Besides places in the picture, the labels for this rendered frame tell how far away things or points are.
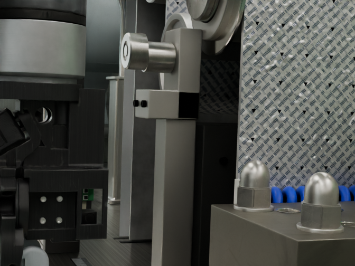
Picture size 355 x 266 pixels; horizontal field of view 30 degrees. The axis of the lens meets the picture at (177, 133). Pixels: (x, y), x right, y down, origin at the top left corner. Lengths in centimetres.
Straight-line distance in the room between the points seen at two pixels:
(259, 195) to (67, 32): 23
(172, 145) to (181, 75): 8
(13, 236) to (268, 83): 32
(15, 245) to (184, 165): 31
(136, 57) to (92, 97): 22
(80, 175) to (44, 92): 7
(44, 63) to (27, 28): 3
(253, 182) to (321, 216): 10
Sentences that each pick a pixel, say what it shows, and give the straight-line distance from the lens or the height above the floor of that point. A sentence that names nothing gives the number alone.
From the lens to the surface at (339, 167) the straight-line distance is 73.
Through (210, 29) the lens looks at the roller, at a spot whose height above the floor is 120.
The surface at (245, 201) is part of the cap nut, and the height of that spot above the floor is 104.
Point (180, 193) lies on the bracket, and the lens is 74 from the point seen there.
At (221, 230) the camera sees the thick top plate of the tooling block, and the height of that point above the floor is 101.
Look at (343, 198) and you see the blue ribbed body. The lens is 70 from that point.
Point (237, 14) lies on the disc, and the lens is 67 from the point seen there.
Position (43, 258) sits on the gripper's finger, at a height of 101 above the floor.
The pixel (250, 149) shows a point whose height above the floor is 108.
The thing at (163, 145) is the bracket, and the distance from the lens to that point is 73.
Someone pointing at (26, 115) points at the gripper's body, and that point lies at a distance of 50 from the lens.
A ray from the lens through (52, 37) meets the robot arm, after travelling 48.
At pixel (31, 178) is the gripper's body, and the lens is 48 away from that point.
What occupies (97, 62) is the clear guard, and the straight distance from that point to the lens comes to 169.
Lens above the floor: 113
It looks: 3 degrees down
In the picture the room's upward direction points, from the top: 2 degrees clockwise
